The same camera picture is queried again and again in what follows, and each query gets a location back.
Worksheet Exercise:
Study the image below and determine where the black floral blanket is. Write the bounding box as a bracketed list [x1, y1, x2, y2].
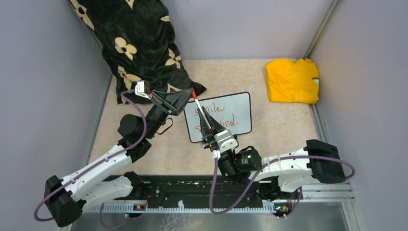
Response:
[71, 0, 206, 104]

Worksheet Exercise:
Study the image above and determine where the red marker cap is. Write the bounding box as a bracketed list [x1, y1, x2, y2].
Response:
[191, 88, 197, 100]

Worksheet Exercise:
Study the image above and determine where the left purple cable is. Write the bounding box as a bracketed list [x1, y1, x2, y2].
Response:
[33, 89, 148, 230]

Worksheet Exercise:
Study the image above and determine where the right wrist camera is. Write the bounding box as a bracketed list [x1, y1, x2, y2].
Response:
[214, 129, 239, 153]

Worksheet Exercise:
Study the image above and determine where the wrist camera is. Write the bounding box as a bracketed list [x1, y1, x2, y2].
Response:
[135, 80, 152, 100]
[214, 129, 239, 153]

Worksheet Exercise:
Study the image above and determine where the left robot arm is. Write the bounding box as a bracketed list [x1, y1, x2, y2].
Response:
[34, 87, 195, 228]

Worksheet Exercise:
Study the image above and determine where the purple cable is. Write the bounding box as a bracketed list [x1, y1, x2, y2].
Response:
[208, 155, 356, 215]
[33, 89, 148, 230]

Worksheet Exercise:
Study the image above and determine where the black framed whiteboard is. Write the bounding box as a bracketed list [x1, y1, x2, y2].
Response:
[184, 91, 252, 143]

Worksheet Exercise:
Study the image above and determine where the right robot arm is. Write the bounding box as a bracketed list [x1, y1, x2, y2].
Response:
[198, 107, 347, 198]

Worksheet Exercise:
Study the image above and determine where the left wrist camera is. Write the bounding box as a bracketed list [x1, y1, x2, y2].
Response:
[135, 80, 152, 100]

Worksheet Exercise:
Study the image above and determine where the red whiteboard marker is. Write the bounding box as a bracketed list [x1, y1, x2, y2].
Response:
[194, 98, 213, 131]

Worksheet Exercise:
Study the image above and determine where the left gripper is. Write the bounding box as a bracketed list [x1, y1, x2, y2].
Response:
[144, 90, 196, 140]

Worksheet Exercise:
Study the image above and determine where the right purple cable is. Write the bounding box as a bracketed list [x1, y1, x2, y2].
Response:
[208, 155, 356, 215]

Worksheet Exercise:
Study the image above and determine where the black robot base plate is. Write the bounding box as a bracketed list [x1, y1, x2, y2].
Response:
[114, 175, 302, 212]

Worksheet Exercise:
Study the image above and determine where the aluminium side rail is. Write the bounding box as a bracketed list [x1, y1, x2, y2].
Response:
[306, 103, 355, 203]

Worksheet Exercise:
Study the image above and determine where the yellow folded cloth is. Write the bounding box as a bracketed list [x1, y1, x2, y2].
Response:
[265, 58, 319, 104]

